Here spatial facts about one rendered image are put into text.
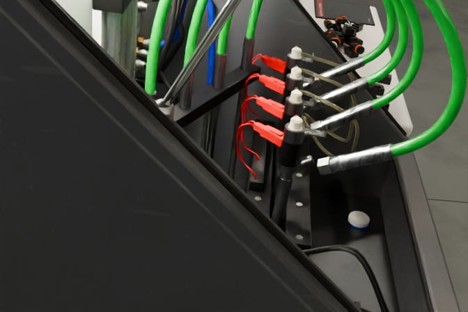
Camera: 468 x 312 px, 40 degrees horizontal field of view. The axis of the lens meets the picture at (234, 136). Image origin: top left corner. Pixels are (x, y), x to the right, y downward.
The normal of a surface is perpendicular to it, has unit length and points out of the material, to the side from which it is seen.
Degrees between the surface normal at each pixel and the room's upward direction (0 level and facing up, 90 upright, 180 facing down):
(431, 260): 0
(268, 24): 90
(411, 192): 0
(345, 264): 0
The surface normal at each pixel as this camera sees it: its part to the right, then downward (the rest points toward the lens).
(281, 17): -0.08, 0.51
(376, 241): 0.11, -0.85
